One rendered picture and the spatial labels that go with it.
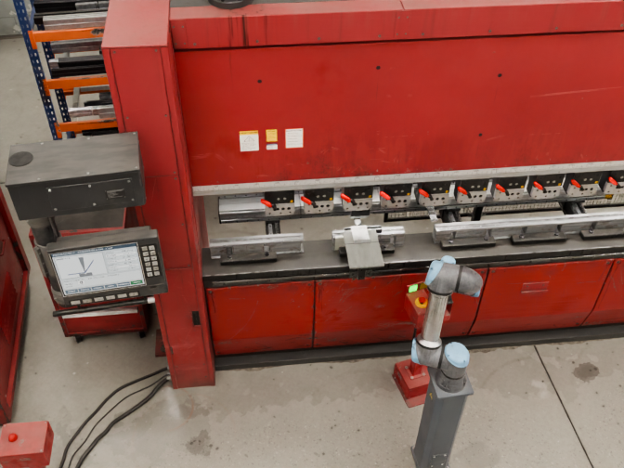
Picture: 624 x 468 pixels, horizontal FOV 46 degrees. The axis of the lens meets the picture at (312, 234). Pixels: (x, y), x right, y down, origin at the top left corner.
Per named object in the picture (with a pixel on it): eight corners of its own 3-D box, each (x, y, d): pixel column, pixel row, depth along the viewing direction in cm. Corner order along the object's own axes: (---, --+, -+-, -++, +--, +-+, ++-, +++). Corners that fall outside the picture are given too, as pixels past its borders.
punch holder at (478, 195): (456, 204, 384) (461, 180, 373) (452, 193, 390) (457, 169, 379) (484, 202, 386) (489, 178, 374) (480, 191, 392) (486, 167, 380)
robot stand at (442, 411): (450, 472, 404) (474, 393, 349) (419, 476, 401) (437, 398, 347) (440, 442, 416) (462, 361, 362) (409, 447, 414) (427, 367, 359)
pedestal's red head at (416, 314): (415, 329, 390) (419, 307, 378) (403, 307, 401) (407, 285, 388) (449, 319, 395) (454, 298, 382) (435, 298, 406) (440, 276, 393)
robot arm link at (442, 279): (438, 374, 342) (461, 273, 317) (407, 367, 344) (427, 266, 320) (441, 359, 352) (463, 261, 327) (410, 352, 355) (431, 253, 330)
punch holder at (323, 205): (304, 214, 377) (305, 189, 366) (303, 202, 383) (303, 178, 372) (332, 212, 379) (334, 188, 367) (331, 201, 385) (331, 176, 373)
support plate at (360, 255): (349, 268, 376) (349, 267, 375) (342, 233, 394) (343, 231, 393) (383, 266, 377) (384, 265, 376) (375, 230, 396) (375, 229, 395)
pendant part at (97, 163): (54, 327, 333) (1, 185, 273) (57, 286, 350) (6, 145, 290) (167, 310, 341) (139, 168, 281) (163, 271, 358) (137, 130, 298)
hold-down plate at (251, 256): (220, 266, 392) (220, 262, 390) (220, 258, 396) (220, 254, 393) (277, 262, 394) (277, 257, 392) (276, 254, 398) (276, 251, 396)
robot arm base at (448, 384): (470, 390, 350) (474, 379, 343) (440, 395, 348) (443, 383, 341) (461, 364, 361) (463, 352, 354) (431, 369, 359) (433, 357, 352)
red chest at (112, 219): (69, 351, 458) (27, 238, 387) (78, 290, 493) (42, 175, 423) (150, 344, 462) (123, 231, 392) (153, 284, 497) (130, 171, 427)
